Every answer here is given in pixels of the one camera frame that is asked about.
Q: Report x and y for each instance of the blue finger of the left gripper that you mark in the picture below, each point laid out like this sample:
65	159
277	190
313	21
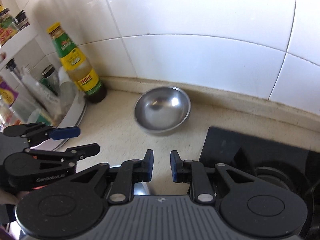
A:
36	133
73	154

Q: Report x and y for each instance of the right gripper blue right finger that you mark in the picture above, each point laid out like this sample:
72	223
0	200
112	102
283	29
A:
178	170

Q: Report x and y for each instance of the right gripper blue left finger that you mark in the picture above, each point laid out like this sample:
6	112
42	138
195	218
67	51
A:
147	166

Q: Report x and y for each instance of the steel bowl back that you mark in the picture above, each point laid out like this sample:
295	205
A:
162	110

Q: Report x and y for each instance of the white rotating condiment rack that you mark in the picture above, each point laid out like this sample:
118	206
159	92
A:
77	107

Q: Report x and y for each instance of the purple label soy sauce bottle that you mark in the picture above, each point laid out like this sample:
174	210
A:
14	101

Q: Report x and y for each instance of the green yellow label oil bottle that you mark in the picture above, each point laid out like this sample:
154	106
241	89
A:
77	65

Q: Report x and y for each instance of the black gas stove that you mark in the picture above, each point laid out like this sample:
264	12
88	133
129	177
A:
292	168

